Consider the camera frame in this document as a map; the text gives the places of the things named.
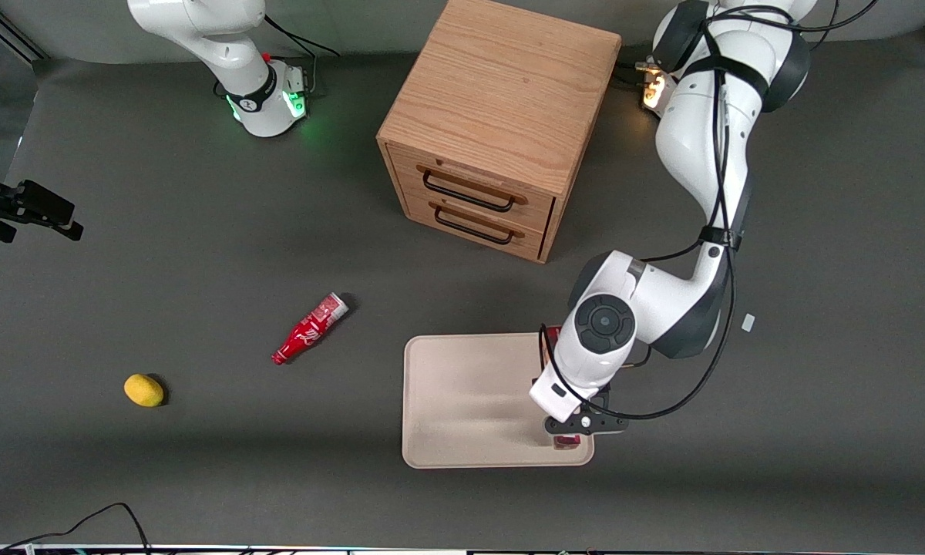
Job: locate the yellow lemon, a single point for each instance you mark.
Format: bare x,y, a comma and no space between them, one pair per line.
143,390

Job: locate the aluminium frame rail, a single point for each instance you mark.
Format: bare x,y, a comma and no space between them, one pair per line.
17,32

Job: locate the beige plastic tray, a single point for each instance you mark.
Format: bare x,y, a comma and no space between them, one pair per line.
470,401

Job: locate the red cookie box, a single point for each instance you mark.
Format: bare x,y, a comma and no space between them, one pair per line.
566,442

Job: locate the wooden drawer cabinet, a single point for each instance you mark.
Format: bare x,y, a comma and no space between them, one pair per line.
501,85

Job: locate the small white paper scrap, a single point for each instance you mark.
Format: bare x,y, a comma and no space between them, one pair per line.
748,323

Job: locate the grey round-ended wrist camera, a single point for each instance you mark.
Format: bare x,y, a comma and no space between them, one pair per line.
586,423

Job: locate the red cola bottle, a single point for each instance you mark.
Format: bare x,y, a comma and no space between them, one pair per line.
308,330

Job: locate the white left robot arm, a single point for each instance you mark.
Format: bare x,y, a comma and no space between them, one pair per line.
694,139

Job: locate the wooden drawer front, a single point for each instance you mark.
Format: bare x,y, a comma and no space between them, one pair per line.
424,213
539,208

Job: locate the dark grey table mat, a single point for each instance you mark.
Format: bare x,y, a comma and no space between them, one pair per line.
200,231

